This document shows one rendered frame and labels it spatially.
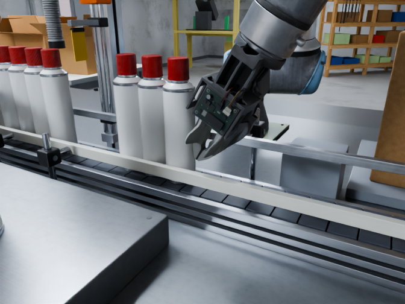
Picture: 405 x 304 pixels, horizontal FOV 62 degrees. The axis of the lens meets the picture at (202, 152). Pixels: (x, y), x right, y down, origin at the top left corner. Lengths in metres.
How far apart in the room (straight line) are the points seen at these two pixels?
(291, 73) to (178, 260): 0.58
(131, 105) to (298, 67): 0.47
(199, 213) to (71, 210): 0.19
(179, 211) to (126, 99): 0.21
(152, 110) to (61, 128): 0.24
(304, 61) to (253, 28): 0.49
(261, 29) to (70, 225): 0.35
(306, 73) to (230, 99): 0.50
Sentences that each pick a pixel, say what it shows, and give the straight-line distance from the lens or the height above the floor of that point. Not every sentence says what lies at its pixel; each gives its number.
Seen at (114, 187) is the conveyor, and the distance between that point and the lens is 0.63.
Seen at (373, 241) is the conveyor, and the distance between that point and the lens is 0.49.
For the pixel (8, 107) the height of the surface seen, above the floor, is 0.96.
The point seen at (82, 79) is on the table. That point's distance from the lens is 2.31.
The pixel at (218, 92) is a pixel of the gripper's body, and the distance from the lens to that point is 0.44.
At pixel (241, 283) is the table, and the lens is 0.46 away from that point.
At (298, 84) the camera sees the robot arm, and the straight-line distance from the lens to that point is 0.92.
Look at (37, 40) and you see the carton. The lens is 2.80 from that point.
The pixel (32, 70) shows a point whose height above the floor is 1.04.
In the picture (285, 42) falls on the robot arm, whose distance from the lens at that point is 0.42.
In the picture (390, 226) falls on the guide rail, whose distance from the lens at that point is 0.47.
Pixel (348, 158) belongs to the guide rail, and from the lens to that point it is 0.51.
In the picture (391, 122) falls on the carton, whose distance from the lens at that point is 0.68.
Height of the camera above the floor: 1.14
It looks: 22 degrees down
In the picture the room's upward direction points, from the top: straight up
